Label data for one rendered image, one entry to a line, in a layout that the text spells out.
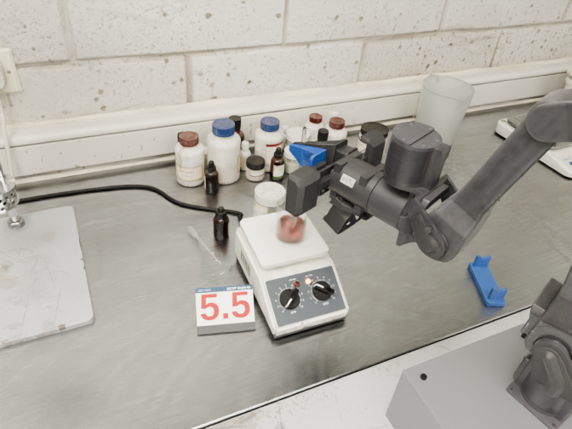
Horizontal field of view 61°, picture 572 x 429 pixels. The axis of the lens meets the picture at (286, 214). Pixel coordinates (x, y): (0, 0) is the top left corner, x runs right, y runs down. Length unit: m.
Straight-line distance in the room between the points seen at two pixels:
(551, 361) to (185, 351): 0.48
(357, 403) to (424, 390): 0.13
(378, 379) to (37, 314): 0.52
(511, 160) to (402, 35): 0.87
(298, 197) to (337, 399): 0.30
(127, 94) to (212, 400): 0.67
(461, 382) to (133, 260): 0.57
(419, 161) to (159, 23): 0.67
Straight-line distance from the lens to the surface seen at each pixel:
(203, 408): 0.72
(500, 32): 1.59
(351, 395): 0.74
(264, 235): 0.81
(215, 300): 0.79
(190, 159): 1.03
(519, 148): 0.52
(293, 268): 0.79
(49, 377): 0.79
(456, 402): 0.65
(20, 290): 0.89
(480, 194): 0.55
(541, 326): 0.59
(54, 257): 0.93
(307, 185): 0.60
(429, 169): 0.58
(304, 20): 1.18
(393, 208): 0.61
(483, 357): 0.71
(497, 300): 0.93
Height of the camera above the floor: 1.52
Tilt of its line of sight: 39 degrees down
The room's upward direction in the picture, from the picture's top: 6 degrees clockwise
